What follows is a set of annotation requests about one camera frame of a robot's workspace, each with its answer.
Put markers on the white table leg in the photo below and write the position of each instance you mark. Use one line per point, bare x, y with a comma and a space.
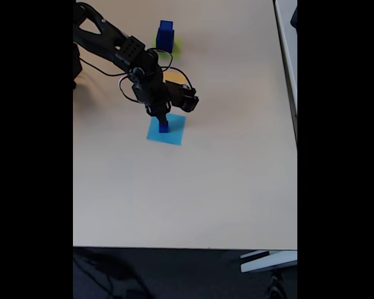
268, 263

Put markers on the white side table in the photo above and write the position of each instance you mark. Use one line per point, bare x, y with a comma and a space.
286, 46

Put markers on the dark blue object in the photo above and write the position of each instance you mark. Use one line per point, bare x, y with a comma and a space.
295, 18

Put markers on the large blue cube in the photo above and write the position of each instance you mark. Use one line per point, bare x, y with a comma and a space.
165, 40

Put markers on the small blue cube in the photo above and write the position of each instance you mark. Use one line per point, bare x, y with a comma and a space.
166, 25

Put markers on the tiny blue cube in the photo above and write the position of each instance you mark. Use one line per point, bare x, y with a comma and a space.
164, 128

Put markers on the orange paper square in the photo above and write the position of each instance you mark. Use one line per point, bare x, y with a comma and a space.
174, 76

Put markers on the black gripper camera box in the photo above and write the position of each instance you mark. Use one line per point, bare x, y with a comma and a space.
187, 99

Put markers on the green paper square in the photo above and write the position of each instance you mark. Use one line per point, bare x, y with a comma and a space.
177, 46

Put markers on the light blue paper square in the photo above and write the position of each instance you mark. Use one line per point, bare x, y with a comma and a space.
176, 134

